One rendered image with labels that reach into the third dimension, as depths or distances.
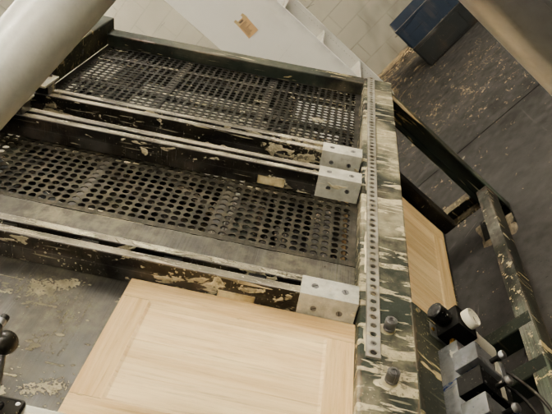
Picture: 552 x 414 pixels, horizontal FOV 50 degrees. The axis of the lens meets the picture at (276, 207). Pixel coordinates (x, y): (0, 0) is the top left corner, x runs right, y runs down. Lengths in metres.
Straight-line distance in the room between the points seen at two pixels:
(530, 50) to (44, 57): 0.37
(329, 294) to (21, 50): 0.88
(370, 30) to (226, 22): 1.86
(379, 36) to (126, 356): 5.34
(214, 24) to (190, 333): 3.84
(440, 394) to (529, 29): 0.92
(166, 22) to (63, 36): 5.89
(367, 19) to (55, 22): 5.70
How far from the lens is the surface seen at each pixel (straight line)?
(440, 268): 2.35
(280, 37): 4.79
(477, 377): 1.16
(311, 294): 1.25
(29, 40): 0.54
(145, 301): 1.26
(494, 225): 2.55
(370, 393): 1.13
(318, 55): 4.81
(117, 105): 1.98
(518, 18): 0.39
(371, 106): 2.31
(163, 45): 2.64
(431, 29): 5.17
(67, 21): 0.55
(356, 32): 6.20
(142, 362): 1.15
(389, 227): 1.58
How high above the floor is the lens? 1.48
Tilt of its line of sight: 14 degrees down
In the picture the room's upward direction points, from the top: 51 degrees counter-clockwise
